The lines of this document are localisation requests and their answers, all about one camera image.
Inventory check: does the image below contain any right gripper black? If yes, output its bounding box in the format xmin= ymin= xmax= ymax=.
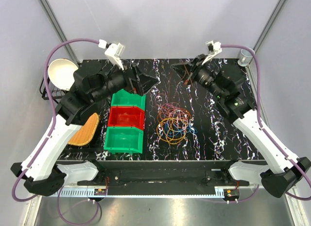
xmin=171 ymin=54 xmax=225 ymax=100

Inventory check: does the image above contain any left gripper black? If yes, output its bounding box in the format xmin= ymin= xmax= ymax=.
xmin=92 ymin=57 xmax=159 ymax=104

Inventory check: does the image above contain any brown cable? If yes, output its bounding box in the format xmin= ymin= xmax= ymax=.
xmin=167 ymin=63 xmax=195 ymax=100

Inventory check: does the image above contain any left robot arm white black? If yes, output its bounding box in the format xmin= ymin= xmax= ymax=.
xmin=11 ymin=61 xmax=158 ymax=196

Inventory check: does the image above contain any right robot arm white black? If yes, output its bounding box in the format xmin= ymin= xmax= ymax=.
xmin=171 ymin=54 xmax=311 ymax=198

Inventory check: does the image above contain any far green plastic bin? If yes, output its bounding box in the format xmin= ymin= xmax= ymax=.
xmin=111 ymin=89 xmax=146 ymax=110

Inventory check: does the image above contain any green plastic bin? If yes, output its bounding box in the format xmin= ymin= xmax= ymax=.
xmin=104 ymin=127 xmax=143 ymax=154
xmin=111 ymin=89 xmax=146 ymax=110

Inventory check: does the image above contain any red plastic bin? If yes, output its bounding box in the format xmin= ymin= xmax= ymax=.
xmin=107 ymin=106 xmax=145 ymax=130

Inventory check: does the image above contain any near green plastic bin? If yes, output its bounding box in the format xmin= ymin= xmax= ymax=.
xmin=104 ymin=127 xmax=143 ymax=154

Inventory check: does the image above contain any white mug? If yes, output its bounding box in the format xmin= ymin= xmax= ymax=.
xmin=238 ymin=49 xmax=255 ymax=67

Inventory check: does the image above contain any orange woven basket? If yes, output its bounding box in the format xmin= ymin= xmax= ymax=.
xmin=68 ymin=113 xmax=100 ymax=146

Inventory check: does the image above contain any white bowl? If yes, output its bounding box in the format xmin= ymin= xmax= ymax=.
xmin=48 ymin=59 xmax=78 ymax=91

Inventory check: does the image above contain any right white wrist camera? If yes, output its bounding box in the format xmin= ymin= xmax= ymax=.
xmin=203 ymin=41 xmax=222 ymax=64

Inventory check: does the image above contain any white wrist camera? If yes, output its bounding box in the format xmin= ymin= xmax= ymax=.
xmin=203 ymin=41 xmax=222 ymax=64
xmin=98 ymin=39 xmax=125 ymax=70

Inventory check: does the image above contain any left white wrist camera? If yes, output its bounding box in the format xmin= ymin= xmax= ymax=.
xmin=98 ymin=39 xmax=125 ymax=70

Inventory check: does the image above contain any pink cable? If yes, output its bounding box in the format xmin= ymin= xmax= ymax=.
xmin=156 ymin=102 xmax=192 ymax=137

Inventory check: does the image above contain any white cable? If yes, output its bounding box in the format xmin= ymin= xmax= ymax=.
xmin=170 ymin=109 xmax=190 ymax=129

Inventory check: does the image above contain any yellow cable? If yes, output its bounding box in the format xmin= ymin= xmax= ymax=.
xmin=156 ymin=117 xmax=188 ymax=145

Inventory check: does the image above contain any black wire dish rack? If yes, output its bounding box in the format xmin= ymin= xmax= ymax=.
xmin=39 ymin=60 xmax=115 ymax=154

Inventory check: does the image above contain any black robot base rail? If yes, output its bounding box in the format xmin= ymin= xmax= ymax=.
xmin=71 ymin=160 xmax=249 ymax=198

